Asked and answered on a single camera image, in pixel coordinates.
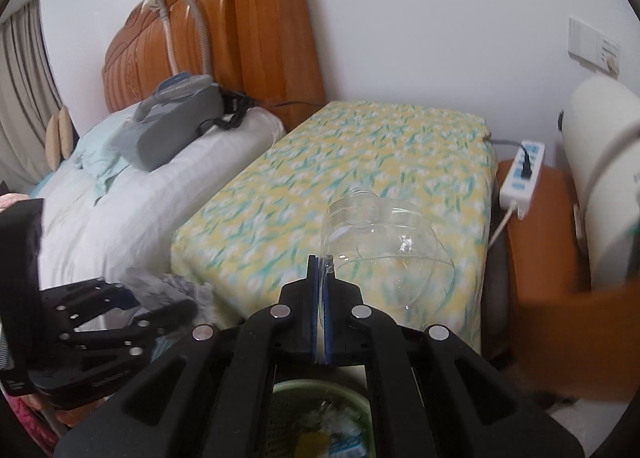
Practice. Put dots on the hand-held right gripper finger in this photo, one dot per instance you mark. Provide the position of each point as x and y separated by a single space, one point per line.
314 318
327 323

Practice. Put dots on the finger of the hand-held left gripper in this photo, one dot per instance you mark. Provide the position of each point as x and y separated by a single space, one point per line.
85 300
140 330

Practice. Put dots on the green plastic mesh basket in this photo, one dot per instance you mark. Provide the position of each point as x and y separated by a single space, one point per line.
285 398

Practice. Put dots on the clear plastic bottle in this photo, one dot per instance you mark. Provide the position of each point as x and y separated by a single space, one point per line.
390 238

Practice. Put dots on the crumpled grey wrapper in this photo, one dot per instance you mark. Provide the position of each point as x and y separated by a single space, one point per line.
175 288

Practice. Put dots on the white pillow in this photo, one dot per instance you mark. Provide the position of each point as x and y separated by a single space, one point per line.
125 218

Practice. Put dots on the light teal cloth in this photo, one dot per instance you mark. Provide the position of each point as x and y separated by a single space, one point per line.
100 158

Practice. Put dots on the yellow floral tablecloth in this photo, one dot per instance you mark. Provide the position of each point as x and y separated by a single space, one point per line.
280 173

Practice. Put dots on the beige round cushion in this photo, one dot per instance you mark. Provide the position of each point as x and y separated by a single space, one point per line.
60 138

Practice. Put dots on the orange chair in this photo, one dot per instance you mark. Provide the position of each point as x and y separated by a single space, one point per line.
545 288

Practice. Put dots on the beige curtain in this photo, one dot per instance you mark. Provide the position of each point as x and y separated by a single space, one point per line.
22 88

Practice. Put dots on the white power strip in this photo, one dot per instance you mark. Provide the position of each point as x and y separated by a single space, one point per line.
522 183

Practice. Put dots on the black plug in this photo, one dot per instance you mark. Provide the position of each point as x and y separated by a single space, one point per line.
526 163

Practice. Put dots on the wooden headboard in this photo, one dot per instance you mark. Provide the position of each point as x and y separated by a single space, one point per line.
260 38

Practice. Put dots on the white round appliance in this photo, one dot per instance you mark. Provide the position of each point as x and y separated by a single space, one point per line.
605 138

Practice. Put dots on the white wall switch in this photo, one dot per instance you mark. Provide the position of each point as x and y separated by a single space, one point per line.
592 46

